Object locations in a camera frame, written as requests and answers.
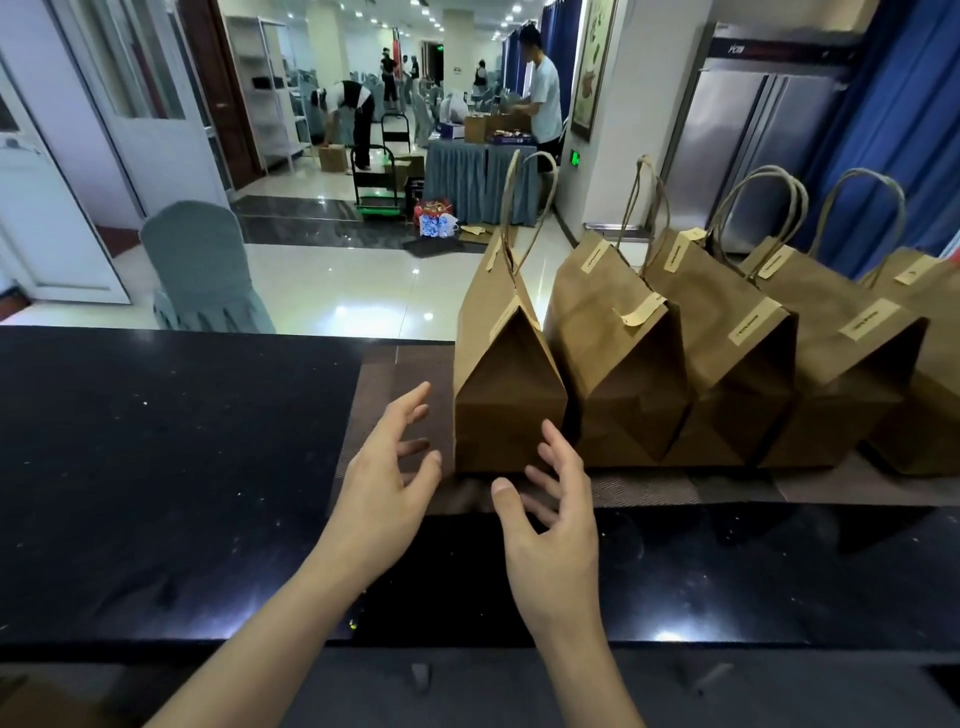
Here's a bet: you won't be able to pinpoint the large blue curtain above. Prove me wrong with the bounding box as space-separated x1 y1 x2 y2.
793 0 960 280

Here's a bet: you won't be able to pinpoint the black hand truck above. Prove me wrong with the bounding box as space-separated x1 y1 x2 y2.
380 111 413 156

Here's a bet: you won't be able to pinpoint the person's left hand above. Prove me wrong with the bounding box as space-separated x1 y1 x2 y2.
318 381 445 595

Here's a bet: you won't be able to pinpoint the green platform cart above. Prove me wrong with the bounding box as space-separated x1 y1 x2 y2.
350 144 412 222

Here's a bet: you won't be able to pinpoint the blue and white bags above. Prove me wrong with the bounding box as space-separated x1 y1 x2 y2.
414 198 461 240

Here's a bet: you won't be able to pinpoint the person's right forearm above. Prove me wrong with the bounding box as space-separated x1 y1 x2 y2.
534 630 648 728

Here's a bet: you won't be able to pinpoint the framed wall picture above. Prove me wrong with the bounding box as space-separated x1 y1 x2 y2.
569 0 621 143

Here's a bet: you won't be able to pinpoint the table with grey-blue skirt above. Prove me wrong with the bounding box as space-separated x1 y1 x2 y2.
423 133 542 228

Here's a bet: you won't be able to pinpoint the white glazed door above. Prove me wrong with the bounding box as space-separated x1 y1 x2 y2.
46 0 231 220

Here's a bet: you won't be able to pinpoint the person's right hand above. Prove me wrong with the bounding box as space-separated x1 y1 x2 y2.
490 418 607 640

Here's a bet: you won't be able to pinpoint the white metal shelf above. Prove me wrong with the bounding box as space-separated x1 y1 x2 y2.
223 14 314 178

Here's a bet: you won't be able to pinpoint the narrow blue curtain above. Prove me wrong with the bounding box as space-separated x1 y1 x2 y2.
501 0 584 100

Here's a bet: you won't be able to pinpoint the dark brown wooden door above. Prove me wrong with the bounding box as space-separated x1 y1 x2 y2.
175 0 264 193

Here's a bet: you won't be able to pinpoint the stainless steel refrigerator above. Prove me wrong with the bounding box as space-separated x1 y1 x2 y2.
658 21 865 258

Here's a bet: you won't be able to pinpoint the brown woven table runner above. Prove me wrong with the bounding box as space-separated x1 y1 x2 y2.
330 342 960 519

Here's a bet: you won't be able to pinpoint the grey covered chair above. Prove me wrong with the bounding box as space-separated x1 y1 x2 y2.
139 200 278 336

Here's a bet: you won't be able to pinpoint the person's left forearm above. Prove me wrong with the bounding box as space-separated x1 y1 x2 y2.
144 556 378 728

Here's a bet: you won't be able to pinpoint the brown paper bag with handles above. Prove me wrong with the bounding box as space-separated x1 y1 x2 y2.
452 149 570 476
542 155 692 468
641 164 810 468
738 168 930 471
857 246 960 478

